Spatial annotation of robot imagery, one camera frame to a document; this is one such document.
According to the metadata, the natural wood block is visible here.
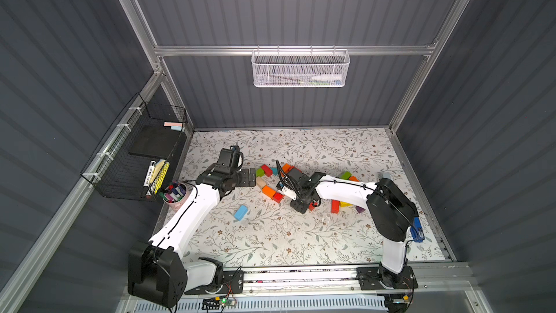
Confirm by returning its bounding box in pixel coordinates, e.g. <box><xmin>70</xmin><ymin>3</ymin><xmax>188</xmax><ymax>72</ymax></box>
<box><xmin>256</xmin><ymin>177</ymin><xmax>266</xmax><ymax>189</ymax></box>

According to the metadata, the orange rectangular block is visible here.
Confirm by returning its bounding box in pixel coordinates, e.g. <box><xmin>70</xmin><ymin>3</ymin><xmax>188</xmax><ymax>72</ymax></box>
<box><xmin>282</xmin><ymin>164</ymin><xmax>292</xmax><ymax>173</ymax></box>

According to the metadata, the small red block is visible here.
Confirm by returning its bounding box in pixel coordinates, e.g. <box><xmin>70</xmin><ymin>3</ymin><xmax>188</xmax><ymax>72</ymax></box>
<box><xmin>272</xmin><ymin>192</ymin><xmax>284</xmax><ymax>204</ymax></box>

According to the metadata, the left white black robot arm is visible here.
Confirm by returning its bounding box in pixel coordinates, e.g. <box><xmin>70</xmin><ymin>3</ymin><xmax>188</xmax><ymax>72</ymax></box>
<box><xmin>127</xmin><ymin>146</ymin><xmax>244</xmax><ymax>310</ymax></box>

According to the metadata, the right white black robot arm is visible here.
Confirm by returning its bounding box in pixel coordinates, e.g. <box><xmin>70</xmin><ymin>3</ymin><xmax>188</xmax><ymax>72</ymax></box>
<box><xmin>277</xmin><ymin>168</ymin><xmax>424</xmax><ymax>290</ymax></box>

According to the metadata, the light blue block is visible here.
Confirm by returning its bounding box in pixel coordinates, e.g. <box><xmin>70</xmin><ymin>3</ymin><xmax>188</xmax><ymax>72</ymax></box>
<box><xmin>234</xmin><ymin>205</ymin><xmax>248</xmax><ymax>221</ymax></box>

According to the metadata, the pink pen cup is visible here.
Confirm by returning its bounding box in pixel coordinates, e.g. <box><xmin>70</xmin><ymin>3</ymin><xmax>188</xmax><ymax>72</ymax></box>
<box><xmin>157</xmin><ymin>182</ymin><xmax>191</xmax><ymax>212</ymax></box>

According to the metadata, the yellow highlighter pack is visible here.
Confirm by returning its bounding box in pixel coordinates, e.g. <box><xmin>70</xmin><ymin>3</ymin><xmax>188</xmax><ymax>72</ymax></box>
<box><xmin>149</xmin><ymin>159</ymin><xmax>170</xmax><ymax>196</ymax></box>

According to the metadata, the white marker in basket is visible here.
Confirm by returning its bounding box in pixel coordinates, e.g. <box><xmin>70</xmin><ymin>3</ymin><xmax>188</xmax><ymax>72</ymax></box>
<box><xmin>311</xmin><ymin>74</ymin><xmax>345</xmax><ymax>87</ymax></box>

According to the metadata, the blue stapler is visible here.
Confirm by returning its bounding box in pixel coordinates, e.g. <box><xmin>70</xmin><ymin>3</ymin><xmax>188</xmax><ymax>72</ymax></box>
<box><xmin>411</xmin><ymin>217</ymin><xmax>425</xmax><ymax>243</ymax></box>

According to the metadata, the black wire mesh basket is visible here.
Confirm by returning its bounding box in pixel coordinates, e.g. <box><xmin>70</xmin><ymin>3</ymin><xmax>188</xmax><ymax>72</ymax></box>
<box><xmin>81</xmin><ymin>94</ymin><xmax>188</xmax><ymax>202</ymax></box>

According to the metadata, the white wire mesh basket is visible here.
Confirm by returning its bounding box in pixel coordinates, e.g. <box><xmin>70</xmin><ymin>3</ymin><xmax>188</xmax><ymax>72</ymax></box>
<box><xmin>251</xmin><ymin>49</ymin><xmax>350</xmax><ymax>88</ymax></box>

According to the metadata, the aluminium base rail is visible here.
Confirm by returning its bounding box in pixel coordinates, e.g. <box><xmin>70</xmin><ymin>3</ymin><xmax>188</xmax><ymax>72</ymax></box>
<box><xmin>125</xmin><ymin>262</ymin><xmax>483</xmax><ymax>301</ymax></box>

